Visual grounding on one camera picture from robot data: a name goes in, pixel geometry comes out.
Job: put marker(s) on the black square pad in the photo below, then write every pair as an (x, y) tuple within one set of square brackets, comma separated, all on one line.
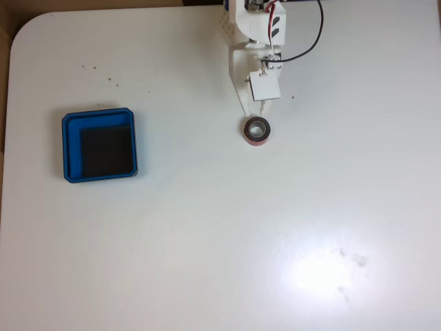
[(107, 150)]

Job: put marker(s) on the white square camera box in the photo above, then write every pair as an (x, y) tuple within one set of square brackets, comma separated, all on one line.
[(264, 86)]

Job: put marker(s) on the white perforated base plate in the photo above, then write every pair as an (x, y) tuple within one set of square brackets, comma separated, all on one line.
[(227, 29)]

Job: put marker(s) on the blue square box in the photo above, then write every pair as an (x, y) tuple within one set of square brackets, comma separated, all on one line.
[(72, 148)]

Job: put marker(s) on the red tape roll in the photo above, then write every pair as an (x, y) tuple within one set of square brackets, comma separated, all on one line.
[(256, 140)]

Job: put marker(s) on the blue table clamp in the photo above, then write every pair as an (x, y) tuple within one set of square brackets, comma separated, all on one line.
[(226, 3)]

